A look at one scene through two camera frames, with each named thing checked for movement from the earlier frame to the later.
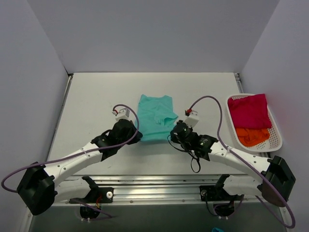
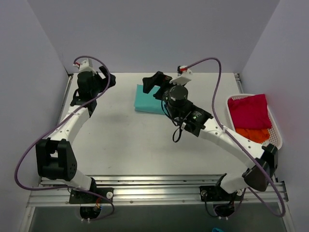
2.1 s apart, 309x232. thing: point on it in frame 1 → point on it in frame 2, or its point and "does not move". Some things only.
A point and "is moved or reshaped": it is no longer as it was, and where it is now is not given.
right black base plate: [214, 193] does not move
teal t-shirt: [155, 117] is moved or reshaped
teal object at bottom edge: [215, 229] does not move
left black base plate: [103, 195] does not move
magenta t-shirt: [250, 112] does not move
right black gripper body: [175, 135] → [159, 85]
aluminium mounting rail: [162, 189] does not move
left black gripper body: [133, 134] → [102, 79]
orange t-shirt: [252, 137] does not move
